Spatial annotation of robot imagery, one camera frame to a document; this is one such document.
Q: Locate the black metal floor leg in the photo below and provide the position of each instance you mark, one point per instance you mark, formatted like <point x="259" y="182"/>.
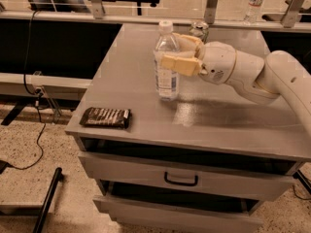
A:
<point x="57" y="177"/>

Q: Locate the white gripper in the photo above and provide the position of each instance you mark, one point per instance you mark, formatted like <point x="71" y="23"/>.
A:
<point x="218" y="63"/>

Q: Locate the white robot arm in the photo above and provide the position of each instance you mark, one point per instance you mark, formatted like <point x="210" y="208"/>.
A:
<point x="258" y="79"/>

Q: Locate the blue label plastic water bottle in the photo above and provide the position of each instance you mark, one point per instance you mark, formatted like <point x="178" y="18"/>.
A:
<point x="165" y="52"/>

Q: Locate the upper grey drawer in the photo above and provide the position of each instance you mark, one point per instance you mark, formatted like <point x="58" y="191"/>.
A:
<point x="182" y="176"/>

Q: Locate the grey metal rail frame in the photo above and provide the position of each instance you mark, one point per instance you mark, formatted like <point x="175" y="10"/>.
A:
<point x="217" y="13"/>

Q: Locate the black drawer handle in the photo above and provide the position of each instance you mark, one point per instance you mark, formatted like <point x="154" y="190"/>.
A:
<point x="182" y="181"/>

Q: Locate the lower grey drawer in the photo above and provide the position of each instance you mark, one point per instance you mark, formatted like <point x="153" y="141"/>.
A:
<point x="173" y="217"/>

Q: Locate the white green drink can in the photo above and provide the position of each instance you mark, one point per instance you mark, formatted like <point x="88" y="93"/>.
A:
<point x="200" y="29"/>

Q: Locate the clear background water bottle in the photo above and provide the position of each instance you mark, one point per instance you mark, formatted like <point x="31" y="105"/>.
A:
<point x="252" y="12"/>

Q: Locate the grey drawer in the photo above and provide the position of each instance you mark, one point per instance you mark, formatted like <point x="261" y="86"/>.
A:
<point x="182" y="176"/>
<point x="173" y="217"/>

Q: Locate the dark chocolate bar wrapper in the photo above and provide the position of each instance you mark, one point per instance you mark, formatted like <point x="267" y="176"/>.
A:
<point x="104" y="117"/>

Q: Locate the grey drawer cabinet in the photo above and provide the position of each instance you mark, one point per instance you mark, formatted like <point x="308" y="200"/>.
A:
<point x="208" y="124"/>

